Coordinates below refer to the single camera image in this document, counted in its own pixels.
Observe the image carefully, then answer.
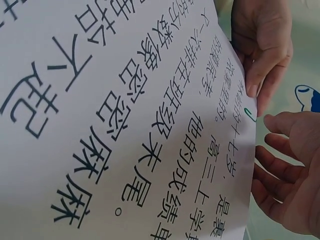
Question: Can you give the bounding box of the person's right hand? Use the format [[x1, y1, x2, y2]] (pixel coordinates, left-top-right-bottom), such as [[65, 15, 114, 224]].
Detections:
[[251, 109, 320, 232]]

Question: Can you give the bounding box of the white printed paper sheet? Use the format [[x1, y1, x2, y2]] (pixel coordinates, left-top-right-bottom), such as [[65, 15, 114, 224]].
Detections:
[[0, 0, 260, 240]]

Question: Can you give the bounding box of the green paper clip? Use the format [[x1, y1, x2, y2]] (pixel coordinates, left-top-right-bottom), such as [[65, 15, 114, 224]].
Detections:
[[245, 108, 258, 124]]

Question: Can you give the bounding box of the person's left hand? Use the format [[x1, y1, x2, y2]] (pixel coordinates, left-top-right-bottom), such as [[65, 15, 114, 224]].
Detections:
[[229, 0, 294, 118]]

